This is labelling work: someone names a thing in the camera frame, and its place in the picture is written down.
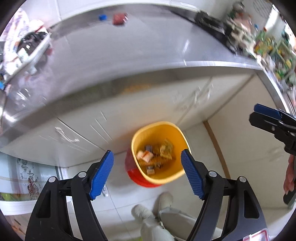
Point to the black gas stove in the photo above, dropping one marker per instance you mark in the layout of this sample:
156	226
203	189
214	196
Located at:
215	27

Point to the right white shoe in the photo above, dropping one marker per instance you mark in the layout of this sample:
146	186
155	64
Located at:
165	202

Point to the floral patterned cloth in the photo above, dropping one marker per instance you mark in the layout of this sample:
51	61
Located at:
19	25

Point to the white wooden spice rack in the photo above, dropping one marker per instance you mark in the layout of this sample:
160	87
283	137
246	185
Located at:
240	40

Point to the glass teapot black lid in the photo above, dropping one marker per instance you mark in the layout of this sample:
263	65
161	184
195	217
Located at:
30	42

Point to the blue bottle cap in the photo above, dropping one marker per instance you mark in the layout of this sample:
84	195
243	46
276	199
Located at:
103	17

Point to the white shoe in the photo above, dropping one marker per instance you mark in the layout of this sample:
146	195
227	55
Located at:
141	213
165	202

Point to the drawer handle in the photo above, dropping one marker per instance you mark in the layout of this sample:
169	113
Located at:
64	136

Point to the red foil wrapper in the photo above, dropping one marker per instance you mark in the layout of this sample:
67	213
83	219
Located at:
119	19

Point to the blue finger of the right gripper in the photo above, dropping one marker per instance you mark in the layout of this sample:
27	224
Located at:
263	122
265	110

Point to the green gold wrapper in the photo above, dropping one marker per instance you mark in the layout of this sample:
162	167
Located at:
166	149

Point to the yellow trash bin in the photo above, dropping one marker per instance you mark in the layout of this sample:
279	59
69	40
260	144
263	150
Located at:
155	134

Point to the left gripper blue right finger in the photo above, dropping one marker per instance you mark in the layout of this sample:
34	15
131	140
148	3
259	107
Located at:
195	172

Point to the white dish tray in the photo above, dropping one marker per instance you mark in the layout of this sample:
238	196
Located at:
24	61

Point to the small orange white box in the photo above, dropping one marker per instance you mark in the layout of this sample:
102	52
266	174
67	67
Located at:
145	156

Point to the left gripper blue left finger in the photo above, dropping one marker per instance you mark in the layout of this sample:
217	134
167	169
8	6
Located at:
100	174

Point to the person's right hand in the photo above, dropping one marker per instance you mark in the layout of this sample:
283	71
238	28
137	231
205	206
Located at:
289	176

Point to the brown blue-label bottle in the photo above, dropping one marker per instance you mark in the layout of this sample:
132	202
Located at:
2	85

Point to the red bin underneath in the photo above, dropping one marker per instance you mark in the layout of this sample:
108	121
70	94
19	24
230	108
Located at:
134	173

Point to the left white shoe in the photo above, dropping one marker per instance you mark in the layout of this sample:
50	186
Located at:
141	213

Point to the gold foil snack bag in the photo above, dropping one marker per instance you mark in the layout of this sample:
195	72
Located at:
157	161

